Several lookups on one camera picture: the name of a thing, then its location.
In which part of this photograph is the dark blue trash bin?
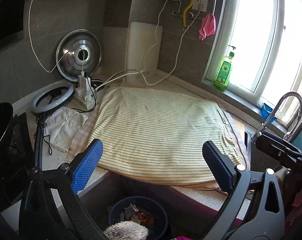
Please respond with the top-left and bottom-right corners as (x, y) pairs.
(108, 196), (168, 239)

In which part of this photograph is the chrome faucet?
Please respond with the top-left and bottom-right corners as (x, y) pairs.
(250, 91), (302, 143)

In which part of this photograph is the white cloth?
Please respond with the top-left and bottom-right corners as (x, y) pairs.
(45, 107), (88, 152)

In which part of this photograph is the blue small container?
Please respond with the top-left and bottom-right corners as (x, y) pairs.
(260, 103), (273, 120)

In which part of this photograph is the striped towel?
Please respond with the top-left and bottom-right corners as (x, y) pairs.
(89, 87), (250, 190)

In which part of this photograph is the white power strip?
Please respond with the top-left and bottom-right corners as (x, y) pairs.
(75, 71), (96, 111)

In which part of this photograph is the black wok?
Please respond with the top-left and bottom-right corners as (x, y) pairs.
(0, 102), (13, 153)

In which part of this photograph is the green dish soap bottle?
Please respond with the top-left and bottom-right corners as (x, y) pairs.
(213, 45), (236, 92)

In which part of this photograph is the steel pot lid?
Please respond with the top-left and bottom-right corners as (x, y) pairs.
(55, 29), (102, 82)

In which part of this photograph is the pink hanging cloth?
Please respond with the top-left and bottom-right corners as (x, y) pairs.
(199, 14), (216, 41)

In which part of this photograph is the white cutting board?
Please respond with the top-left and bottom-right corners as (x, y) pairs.
(126, 22), (162, 84)

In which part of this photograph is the white ring light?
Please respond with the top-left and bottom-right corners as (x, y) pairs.
(31, 82), (75, 114)

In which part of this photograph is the white thick cable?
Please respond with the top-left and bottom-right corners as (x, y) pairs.
(96, 0), (202, 93)

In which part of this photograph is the white charging cable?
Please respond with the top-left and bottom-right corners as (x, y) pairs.
(27, 0), (88, 74)

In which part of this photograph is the yellow gas hose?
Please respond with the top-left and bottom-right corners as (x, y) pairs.
(182, 0), (197, 30)

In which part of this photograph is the white wall socket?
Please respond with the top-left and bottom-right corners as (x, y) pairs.
(192, 0), (208, 12)

